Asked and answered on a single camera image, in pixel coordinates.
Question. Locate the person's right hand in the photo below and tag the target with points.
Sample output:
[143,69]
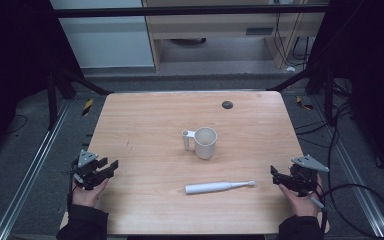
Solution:
[301,206]

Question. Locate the white cabinet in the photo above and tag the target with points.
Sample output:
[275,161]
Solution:
[108,43]

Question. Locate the person's left hand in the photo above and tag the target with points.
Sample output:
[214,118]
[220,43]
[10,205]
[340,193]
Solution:
[86,197]

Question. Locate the aluminium floor rail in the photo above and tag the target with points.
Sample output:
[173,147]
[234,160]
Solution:
[356,180]
[30,173]

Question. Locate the light wooden desk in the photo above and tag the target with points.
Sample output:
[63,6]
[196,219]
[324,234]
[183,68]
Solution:
[213,26]

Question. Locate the small white floor object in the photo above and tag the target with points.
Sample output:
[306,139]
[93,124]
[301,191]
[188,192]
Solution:
[290,69]

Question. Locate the yellow black striped tape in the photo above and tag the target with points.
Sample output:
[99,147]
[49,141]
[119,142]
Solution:
[87,107]
[304,104]

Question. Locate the black horizontal frame bar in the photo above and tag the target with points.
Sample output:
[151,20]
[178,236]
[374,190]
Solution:
[180,11]

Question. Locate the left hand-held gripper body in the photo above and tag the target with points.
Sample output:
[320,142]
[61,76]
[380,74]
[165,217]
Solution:
[86,173]

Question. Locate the grey round table grommet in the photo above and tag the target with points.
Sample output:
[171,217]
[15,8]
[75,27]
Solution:
[227,105]

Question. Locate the black curtain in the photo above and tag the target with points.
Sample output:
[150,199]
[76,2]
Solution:
[13,66]
[370,66]

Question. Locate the white electric toothbrush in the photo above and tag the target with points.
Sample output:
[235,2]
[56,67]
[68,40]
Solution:
[210,187]

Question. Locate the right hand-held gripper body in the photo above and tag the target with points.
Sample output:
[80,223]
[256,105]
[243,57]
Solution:
[302,180]

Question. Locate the black metal frame stand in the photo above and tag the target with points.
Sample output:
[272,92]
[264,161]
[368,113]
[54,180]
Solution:
[54,100]
[328,96]

